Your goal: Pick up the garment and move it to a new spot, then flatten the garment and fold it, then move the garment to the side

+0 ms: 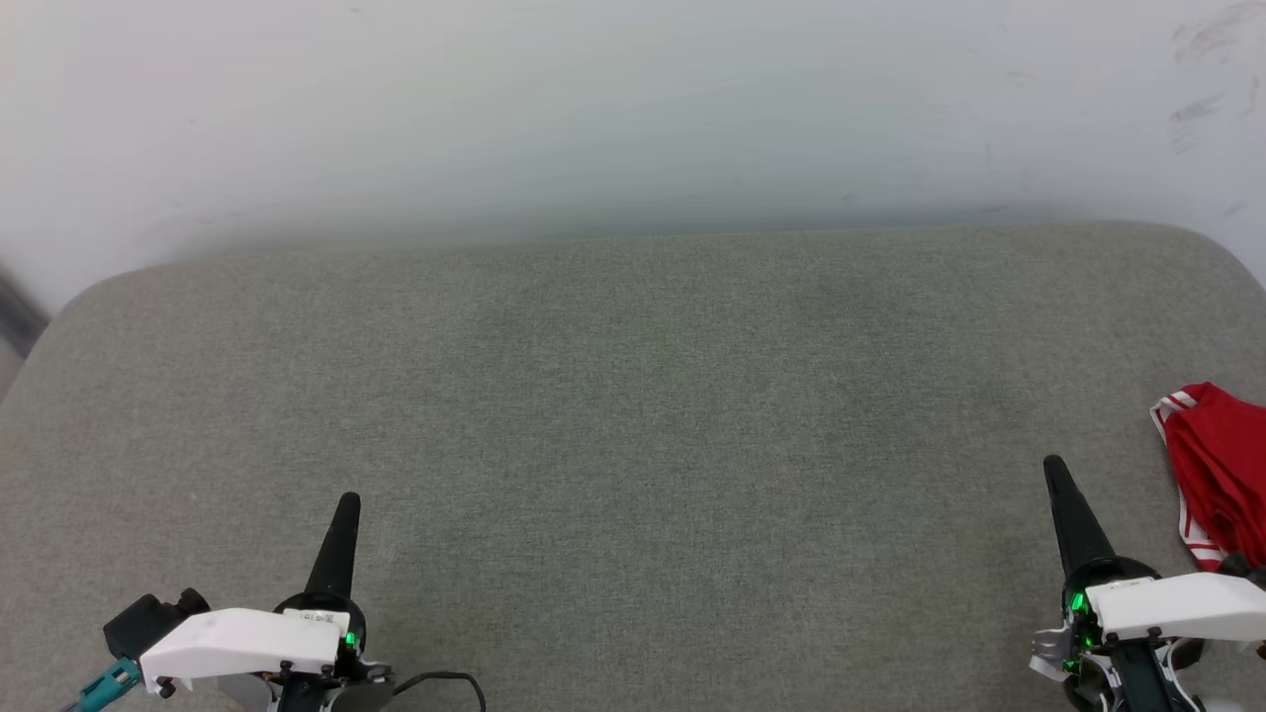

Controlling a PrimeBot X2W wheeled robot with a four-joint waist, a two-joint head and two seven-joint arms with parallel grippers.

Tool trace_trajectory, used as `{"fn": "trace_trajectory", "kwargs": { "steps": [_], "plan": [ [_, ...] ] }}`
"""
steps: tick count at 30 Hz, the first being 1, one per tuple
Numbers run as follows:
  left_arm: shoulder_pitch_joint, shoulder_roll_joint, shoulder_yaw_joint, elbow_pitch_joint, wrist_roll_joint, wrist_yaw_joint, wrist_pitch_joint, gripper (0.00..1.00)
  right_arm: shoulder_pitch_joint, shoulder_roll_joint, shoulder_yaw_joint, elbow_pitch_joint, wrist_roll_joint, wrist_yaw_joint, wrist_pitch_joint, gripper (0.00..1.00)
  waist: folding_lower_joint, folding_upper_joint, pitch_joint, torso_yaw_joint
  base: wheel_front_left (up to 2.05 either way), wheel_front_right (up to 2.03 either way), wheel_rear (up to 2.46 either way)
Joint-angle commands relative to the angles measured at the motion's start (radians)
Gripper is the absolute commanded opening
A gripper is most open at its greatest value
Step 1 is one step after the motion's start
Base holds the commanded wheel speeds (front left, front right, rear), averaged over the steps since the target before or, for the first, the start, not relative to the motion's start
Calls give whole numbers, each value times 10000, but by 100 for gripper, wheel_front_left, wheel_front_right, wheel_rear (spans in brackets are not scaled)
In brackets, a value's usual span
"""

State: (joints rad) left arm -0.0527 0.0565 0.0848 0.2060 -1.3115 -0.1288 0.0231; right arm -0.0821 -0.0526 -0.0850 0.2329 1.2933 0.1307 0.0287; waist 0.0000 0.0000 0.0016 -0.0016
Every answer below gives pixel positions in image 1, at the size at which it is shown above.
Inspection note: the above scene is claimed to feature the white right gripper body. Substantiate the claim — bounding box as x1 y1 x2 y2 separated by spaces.
1029 557 1266 712

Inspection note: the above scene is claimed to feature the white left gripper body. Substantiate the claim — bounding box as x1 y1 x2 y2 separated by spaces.
138 591 397 712

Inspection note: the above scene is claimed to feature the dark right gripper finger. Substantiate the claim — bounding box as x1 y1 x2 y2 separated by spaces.
1042 454 1119 579

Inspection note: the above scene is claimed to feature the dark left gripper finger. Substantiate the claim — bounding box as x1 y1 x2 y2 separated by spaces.
304 490 363 600

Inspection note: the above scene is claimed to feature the red and white basketball jersey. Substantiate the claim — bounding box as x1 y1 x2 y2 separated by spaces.
1149 382 1266 575

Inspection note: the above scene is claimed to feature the teal left camera connector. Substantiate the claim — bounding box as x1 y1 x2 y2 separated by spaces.
71 656 145 712

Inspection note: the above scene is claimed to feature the black looping gripper cable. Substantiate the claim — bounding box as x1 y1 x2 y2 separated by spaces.
391 670 488 712

